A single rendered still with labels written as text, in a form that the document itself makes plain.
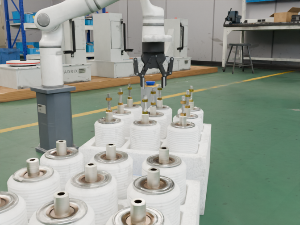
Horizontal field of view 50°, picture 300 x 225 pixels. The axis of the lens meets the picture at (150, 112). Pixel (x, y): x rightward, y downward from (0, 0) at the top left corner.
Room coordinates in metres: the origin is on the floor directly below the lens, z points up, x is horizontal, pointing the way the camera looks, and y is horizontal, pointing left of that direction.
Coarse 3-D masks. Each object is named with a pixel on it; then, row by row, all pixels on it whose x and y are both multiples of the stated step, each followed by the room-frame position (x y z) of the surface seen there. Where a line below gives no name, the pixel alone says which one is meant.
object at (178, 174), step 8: (144, 160) 0.66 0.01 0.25; (144, 168) 0.63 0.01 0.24; (160, 168) 0.61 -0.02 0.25; (168, 168) 0.61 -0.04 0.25; (176, 168) 0.61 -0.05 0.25; (184, 168) 0.63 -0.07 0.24; (168, 176) 0.60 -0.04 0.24; (176, 176) 0.61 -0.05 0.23; (184, 176) 0.63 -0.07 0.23; (184, 184) 0.63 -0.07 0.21; (184, 192) 0.63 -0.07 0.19; (184, 200) 0.63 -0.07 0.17
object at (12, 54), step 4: (0, 48) 5.50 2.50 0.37; (4, 48) 5.54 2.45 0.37; (8, 48) 5.46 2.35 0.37; (12, 48) 5.39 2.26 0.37; (0, 52) 5.00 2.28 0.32; (4, 52) 5.05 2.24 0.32; (8, 52) 5.09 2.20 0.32; (12, 52) 5.15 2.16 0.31; (16, 52) 5.19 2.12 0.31; (0, 56) 4.99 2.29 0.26; (4, 56) 5.04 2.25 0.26; (8, 56) 5.10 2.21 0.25; (12, 56) 5.15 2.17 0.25; (16, 56) 5.19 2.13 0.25; (0, 60) 4.99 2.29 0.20; (4, 60) 5.04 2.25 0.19; (8, 60) 5.09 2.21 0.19; (0, 64) 4.99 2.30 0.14
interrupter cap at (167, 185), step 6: (138, 180) 0.55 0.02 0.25; (144, 180) 0.55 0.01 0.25; (162, 180) 0.55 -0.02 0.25; (168, 180) 0.55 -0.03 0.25; (138, 186) 0.52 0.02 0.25; (144, 186) 0.53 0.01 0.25; (162, 186) 0.53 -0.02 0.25; (168, 186) 0.52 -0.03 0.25; (174, 186) 0.52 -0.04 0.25; (144, 192) 0.50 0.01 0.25; (150, 192) 0.50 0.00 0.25; (156, 192) 0.50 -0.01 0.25; (162, 192) 0.50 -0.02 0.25
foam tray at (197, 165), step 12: (204, 132) 1.12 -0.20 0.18; (84, 144) 0.98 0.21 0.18; (204, 144) 0.98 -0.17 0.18; (84, 156) 0.94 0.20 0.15; (132, 156) 0.90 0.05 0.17; (144, 156) 0.90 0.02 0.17; (180, 156) 0.87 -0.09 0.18; (192, 156) 0.87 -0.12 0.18; (204, 156) 0.87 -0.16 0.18; (84, 168) 0.94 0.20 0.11; (192, 168) 0.87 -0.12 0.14; (204, 168) 0.86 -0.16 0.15; (204, 180) 0.86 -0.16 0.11; (204, 192) 0.86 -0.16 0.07; (204, 204) 0.89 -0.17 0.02
